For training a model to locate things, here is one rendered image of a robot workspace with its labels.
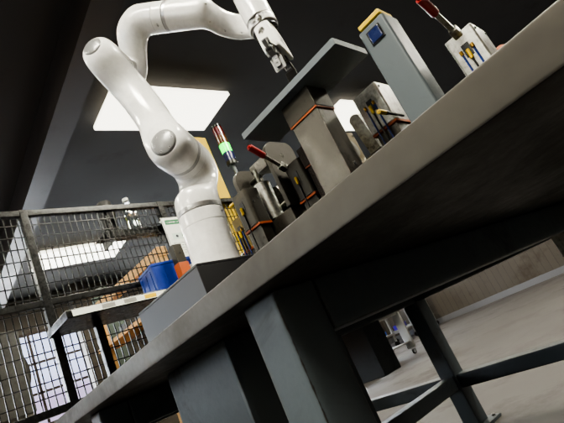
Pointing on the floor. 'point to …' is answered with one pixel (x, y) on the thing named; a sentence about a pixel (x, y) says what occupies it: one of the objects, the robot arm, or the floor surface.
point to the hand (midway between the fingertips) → (287, 73)
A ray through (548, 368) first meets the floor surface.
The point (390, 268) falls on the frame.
